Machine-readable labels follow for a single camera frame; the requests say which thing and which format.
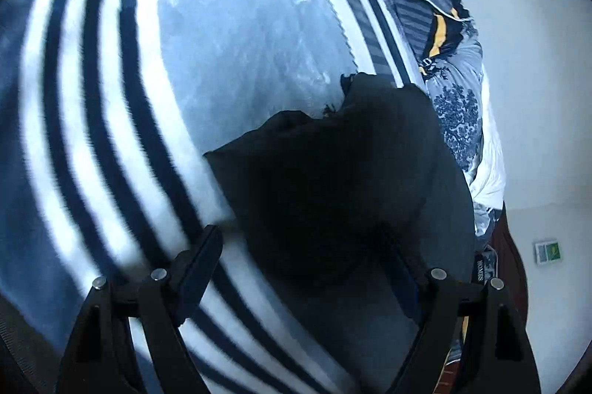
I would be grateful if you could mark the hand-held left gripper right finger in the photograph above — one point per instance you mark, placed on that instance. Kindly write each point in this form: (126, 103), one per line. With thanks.
(407, 285)

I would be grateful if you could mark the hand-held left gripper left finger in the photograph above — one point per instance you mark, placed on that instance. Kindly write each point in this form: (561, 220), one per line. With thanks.
(200, 276)

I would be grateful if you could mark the black puffer jacket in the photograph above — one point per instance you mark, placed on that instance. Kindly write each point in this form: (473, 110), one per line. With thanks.
(323, 190)

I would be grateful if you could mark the navy yellow-striped pillow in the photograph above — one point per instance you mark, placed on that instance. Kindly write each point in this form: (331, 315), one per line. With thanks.
(482, 269)

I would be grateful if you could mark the dark wooden headboard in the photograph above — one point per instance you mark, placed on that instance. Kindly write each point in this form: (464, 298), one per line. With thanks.
(508, 250)

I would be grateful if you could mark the blue tree-print duvet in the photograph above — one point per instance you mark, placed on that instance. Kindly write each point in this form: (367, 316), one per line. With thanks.
(458, 116)

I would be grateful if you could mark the blue striped deer-print blanket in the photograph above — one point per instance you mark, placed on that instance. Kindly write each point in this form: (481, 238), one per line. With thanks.
(231, 5)

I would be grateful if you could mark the white green wall panel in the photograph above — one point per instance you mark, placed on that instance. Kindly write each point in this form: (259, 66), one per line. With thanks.
(548, 252)

